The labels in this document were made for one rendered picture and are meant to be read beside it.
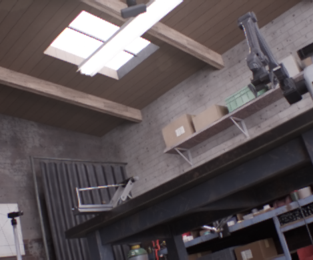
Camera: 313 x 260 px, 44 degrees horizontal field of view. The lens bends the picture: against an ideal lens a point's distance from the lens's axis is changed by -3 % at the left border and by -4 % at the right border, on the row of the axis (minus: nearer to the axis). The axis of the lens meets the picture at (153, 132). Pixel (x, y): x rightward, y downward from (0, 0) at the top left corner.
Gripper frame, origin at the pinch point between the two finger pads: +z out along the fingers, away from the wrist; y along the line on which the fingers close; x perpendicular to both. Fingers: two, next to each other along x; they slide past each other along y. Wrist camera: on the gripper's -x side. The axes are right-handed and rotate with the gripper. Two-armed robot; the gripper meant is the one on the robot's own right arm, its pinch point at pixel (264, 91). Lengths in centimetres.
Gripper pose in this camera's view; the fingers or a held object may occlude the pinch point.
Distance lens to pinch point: 193.2
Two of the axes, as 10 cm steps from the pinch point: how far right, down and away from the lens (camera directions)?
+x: 6.4, 5.8, 5.0
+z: -0.9, 7.0, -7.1
